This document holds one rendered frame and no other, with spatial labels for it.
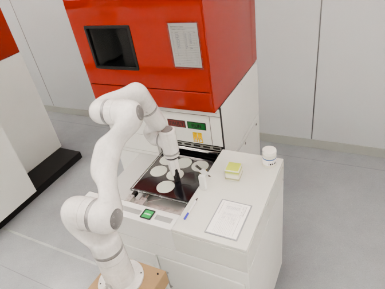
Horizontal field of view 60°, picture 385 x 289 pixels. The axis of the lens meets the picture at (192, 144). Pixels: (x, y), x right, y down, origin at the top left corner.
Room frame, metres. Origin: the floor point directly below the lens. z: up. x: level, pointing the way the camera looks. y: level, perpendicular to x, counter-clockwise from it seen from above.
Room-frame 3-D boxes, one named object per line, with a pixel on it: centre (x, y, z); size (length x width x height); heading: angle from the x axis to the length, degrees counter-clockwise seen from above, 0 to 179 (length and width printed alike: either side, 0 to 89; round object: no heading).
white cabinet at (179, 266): (1.35, 0.11, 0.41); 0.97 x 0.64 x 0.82; 59
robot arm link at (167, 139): (1.42, 0.12, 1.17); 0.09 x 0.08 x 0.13; 56
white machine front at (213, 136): (1.77, 0.17, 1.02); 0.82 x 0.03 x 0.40; 59
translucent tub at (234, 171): (1.29, -0.18, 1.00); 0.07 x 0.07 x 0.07; 63
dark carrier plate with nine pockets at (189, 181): (1.48, 0.13, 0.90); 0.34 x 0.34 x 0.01; 59
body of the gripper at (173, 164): (1.42, 0.11, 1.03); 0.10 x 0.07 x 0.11; 11
